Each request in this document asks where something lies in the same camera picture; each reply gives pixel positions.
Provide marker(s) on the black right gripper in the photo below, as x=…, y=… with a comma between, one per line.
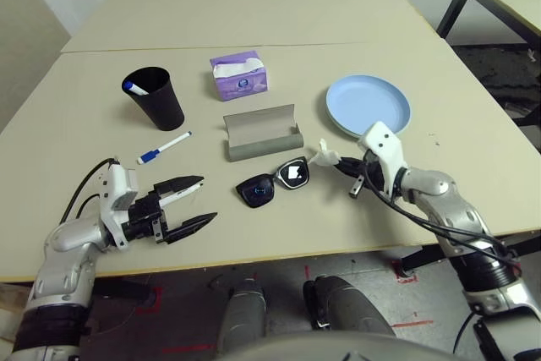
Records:
x=374, y=175

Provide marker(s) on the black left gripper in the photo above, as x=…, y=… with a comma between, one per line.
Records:
x=143, y=219

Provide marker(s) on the white marker black tip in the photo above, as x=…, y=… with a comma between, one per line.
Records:
x=186, y=193

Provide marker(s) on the white tissue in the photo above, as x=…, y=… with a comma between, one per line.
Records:
x=325, y=158

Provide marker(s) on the blue plate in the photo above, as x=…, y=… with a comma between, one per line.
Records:
x=363, y=103

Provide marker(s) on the black sunglasses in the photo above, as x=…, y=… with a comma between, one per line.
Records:
x=255, y=192

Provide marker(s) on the grey glasses case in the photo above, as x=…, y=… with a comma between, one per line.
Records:
x=262, y=147

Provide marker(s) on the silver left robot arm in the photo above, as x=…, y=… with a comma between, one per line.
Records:
x=72, y=242

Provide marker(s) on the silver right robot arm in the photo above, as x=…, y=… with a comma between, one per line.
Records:
x=439, y=196

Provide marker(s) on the white marker blue cap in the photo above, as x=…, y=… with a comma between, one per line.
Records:
x=133, y=87
x=169, y=144

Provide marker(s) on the red floor tape mark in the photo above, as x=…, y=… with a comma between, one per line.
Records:
x=408, y=280
x=157, y=299

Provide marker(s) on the black plastic cup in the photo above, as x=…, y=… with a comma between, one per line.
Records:
x=165, y=107

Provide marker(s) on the grey left robot leg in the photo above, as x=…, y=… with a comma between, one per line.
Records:
x=243, y=314

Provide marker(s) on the grey robot leg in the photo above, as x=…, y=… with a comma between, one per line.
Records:
x=351, y=306
x=243, y=314

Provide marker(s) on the purple tissue box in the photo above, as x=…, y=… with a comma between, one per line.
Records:
x=241, y=86

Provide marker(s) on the grey right robot leg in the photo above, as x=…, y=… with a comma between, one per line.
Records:
x=351, y=306

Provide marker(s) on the beige robot torso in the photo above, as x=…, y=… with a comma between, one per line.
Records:
x=338, y=350

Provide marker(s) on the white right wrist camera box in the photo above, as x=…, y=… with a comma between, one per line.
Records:
x=382, y=141

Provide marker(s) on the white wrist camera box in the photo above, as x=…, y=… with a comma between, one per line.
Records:
x=120, y=183
x=382, y=141

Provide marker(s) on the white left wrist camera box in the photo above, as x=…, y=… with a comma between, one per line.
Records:
x=120, y=183

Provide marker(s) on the black table leg frame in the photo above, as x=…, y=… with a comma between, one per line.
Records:
x=422, y=257
x=122, y=291

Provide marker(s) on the beige side table black frame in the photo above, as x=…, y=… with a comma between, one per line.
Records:
x=450, y=10

